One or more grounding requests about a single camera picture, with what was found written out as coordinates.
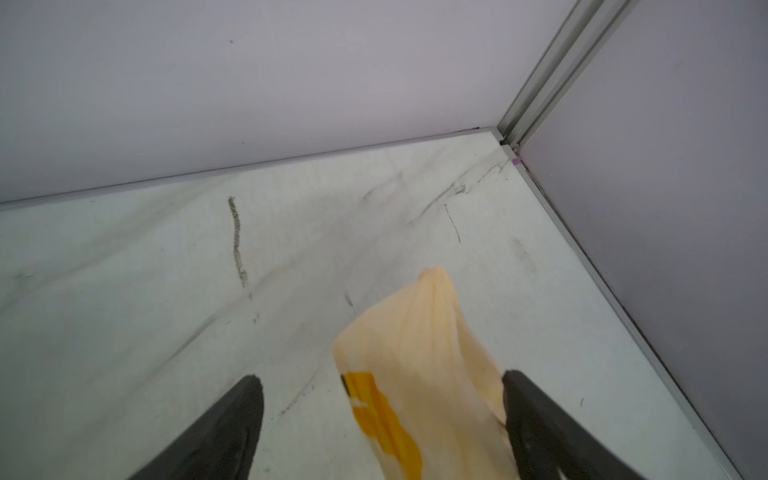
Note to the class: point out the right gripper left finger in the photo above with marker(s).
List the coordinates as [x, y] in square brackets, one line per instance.
[220, 444]

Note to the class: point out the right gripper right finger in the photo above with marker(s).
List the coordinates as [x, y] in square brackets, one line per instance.
[548, 443]

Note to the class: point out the beige plastic bag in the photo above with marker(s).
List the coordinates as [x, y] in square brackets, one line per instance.
[424, 391]

